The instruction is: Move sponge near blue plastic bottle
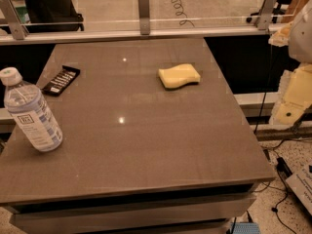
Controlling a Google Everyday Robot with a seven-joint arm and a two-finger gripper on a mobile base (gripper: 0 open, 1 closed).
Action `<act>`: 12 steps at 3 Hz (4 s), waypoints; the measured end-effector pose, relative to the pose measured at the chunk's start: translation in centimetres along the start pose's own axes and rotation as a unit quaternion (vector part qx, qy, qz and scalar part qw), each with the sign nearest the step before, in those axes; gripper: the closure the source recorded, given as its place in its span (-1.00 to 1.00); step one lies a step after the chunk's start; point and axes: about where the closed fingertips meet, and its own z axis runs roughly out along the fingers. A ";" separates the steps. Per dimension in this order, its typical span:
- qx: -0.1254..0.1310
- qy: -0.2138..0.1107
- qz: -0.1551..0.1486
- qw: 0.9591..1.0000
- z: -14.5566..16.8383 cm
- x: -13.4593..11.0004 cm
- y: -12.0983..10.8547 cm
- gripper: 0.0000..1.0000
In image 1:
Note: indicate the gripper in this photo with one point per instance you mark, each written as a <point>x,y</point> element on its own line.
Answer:
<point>301,39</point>

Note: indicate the yellow sponge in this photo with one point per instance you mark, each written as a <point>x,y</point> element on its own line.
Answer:
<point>179,76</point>

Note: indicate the clear plastic water bottle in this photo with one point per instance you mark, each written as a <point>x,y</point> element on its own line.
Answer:
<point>27,105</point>

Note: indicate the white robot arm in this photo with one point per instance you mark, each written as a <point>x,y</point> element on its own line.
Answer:
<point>297,36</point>

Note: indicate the white labelled floor box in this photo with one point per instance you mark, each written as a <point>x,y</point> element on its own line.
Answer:
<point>301,185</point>

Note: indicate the blue floor pad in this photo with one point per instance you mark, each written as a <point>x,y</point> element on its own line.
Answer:
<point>245,228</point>

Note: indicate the grey table drawer unit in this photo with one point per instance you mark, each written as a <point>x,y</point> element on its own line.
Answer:
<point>205,211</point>

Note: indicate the black snack bar wrapper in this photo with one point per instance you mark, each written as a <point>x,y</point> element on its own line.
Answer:
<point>56,86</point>

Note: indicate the black office chair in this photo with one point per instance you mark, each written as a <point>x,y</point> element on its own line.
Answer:
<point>53,16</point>

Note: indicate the glass barrier panel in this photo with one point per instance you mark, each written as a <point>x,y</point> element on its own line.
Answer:
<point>122,15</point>

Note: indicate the right metal bracket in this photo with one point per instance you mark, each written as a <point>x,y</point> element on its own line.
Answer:
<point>265,14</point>

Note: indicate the metal bracket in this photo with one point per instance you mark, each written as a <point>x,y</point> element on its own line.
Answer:
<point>265,14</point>
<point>144,16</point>
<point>18,30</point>

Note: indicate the middle metal bracket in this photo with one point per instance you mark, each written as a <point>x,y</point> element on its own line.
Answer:
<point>144,16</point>

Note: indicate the left metal bracket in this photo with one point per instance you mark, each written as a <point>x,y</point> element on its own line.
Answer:
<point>18,30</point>

